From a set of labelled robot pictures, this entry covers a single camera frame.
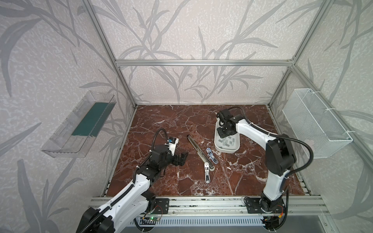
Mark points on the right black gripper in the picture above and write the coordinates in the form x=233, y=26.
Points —
x=222, y=127

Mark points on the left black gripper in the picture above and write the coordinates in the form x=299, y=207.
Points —
x=175, y=158

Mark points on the grey white large stapler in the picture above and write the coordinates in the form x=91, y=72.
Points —
x=201, y=154

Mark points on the small white stapler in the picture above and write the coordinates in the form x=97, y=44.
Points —
x=207, y=175

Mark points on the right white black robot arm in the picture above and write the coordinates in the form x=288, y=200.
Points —
x=279, y=153

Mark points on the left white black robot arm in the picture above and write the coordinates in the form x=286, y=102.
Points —
x=135, y=198

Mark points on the white plastic tray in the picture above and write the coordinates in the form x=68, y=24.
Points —
x=218, y=145

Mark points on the green circuit board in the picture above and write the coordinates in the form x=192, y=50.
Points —
x=150, y=219

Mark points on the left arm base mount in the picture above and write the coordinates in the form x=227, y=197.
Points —
x=160, y=206

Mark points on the aluminium front rail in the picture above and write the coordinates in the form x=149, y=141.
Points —
x=234, y=206

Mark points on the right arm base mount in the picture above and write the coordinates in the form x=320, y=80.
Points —
x=253, y=205

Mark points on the white wire mesh basket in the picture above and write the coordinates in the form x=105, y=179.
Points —
x=315, y=124

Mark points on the clear wall shelf green mat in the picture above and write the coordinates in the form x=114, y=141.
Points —
x=76, y=135

